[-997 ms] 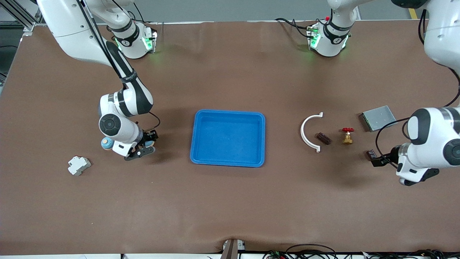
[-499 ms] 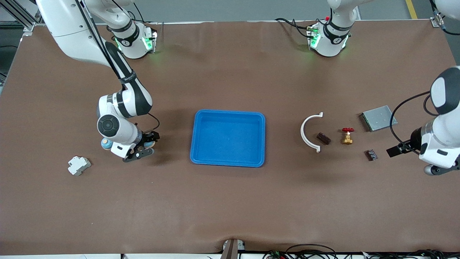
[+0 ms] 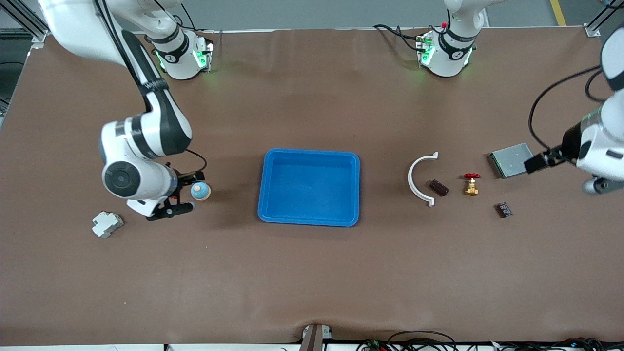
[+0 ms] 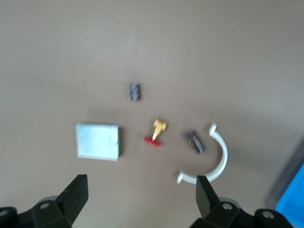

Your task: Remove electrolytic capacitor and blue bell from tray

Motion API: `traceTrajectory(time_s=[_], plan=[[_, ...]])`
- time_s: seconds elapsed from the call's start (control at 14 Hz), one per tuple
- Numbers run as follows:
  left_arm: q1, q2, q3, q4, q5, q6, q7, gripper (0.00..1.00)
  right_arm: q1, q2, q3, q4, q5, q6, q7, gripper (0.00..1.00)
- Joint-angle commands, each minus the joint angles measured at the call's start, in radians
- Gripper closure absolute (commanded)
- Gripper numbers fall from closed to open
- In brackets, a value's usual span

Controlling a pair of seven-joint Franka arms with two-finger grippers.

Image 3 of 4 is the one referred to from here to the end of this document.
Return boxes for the white curved pipe clamp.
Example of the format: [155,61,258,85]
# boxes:
[408,152,439,207]

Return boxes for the grey table edge mount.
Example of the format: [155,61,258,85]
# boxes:
[300,324,333,351]

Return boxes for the brown table cover sheet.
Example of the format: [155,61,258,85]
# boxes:
[0,27,624,347]

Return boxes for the black base cables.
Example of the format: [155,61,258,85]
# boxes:
[373,23,425,52]

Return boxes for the blue plastic tray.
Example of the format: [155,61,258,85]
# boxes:
[257,148,361,228]

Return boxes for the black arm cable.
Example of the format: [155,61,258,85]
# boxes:
[183,149,208,174]
[529,65,603,152]

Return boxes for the black cable bundle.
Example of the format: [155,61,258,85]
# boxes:
[356,331,624,351]

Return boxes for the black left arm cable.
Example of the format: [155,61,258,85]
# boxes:
[529,65,603,152]

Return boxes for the white circuit breaker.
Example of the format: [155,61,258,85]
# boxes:
[92,211,124,239]

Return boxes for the aluminium frame post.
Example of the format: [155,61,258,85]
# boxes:
[585,0,624,37]
[0,0,57,49]

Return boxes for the light blue call bell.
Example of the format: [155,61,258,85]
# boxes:
[190,181,212,201]

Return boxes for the grey metal power supply box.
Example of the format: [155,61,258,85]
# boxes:
[487,142,537,179]

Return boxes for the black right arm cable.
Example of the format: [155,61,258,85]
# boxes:
[183,149,208,174]

